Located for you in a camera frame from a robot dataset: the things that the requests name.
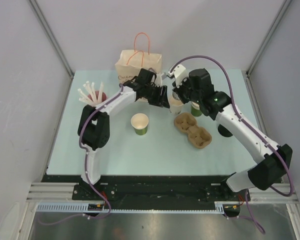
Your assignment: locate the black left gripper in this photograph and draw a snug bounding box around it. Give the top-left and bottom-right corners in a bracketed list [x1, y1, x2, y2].
[144, 84, 170, 109]

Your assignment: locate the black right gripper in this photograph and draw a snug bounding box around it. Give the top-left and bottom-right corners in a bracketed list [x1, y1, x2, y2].
[172, 75, 202, 105]

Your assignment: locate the white paper cup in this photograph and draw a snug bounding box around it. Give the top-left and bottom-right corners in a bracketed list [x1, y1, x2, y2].
[168, 95, 184, 115]

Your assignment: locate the black cup lid stack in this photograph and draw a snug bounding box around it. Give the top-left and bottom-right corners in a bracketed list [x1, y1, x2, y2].
[217, 124, 233, 138]

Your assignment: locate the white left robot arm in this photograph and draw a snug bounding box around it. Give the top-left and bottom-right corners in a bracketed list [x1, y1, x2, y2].
[77, 68, 170, 200]

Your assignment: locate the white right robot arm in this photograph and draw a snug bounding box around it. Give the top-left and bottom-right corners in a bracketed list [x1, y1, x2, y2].
[167, 65, 293, 201]

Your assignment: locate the printed paper takeout bag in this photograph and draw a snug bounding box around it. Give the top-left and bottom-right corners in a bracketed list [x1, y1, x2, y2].
[115, 32, 162, 84]

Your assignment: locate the green paper cup stack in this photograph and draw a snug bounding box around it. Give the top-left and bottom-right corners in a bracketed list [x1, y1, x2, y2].
[191, 102, 202, 117]

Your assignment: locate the brown pulp cup carrier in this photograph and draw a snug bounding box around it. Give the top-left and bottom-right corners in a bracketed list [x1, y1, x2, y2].
[173, 112, 212, 149]

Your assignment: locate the pink straw holder cup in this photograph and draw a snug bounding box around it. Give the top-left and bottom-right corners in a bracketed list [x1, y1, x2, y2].
[86, 90, 108, 106]

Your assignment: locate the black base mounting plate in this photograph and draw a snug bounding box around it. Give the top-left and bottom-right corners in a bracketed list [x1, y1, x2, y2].
[41, 174, 246, 211]

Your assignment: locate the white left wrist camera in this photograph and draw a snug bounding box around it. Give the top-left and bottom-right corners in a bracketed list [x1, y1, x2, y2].
[154, 72, 167, 87]

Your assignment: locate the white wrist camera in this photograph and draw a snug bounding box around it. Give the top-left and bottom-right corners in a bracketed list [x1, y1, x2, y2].
[154, 72, 167, 87]
[167, 64, 188, 82]

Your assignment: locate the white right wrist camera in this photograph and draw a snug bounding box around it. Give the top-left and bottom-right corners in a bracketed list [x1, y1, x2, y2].
[167, 64, 188, 82]

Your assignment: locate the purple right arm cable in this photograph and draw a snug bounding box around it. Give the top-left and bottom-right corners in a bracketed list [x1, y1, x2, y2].
[169, 54, 295, 235]

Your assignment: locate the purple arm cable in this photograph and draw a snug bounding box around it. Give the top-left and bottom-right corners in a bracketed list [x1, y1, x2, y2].
[169, 54, 295, 235]
[37, 83, 123, 226]

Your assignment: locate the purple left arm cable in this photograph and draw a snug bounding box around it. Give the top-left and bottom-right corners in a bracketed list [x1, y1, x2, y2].
[37, 83, 123, 226]

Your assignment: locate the white slotted cable duct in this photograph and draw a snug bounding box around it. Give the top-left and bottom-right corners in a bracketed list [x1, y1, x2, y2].
[36, 202, 225, 214]

